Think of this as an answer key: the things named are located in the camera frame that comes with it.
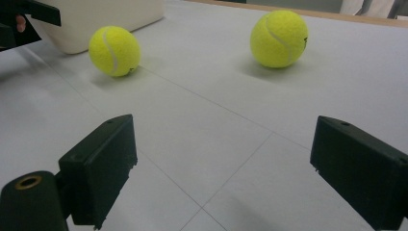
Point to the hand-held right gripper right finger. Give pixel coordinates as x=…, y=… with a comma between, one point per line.
x=362, y=173

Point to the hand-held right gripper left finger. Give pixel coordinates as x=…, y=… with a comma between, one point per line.
x=99, y=166

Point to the white plastic basket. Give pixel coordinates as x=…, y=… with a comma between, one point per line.
x=106, y=22

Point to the yellow tennis ball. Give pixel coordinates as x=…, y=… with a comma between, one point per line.
x=279, y=38
x=114, y=51

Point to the white cover board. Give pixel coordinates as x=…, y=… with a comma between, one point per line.
x=224, y=106

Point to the white metal frame stand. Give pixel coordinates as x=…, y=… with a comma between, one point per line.
x=369, y=8

